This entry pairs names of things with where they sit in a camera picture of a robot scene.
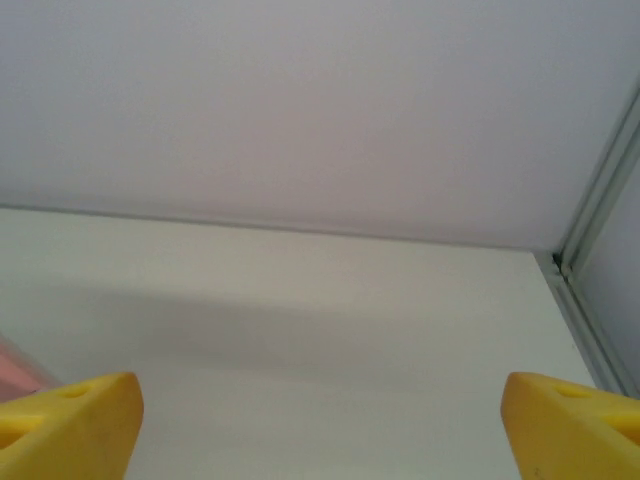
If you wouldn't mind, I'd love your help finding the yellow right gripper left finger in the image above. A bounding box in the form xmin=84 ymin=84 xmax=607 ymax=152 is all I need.
xmin=0 ymin=371 xmax=145 ymax=480

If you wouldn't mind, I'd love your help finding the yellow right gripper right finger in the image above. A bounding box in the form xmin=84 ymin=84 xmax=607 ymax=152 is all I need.
xmin=501 ymin=371 xmax=640 ymax=480

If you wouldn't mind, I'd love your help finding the aluminium right side rail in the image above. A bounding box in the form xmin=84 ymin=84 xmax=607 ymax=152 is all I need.
xmin=535 ymin=248 xmax=640 ymax=399

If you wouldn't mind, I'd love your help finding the aluminium right corner post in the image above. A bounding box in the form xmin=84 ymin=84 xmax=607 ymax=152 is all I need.
xmin=549 ymin=82 xmax=640 ymax=281

